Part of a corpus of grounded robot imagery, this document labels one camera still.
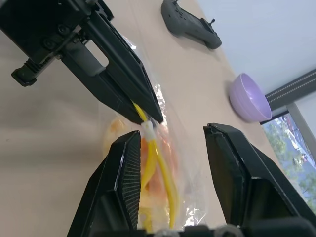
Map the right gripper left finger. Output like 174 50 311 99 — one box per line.
67 130 142 237

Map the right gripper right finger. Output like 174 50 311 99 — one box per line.
202 122 316 227

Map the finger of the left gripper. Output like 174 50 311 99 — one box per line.
61 40 148 125
85 19 164 124

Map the black handheld controller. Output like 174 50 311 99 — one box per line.
160 0 222 50

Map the dark window frame post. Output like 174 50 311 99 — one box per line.
264 70 316 106

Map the clear yellow-zipper plastic bag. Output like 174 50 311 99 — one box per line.
101 34 210 234

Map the purple plastic bowl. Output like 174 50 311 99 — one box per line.
228 73 273 123

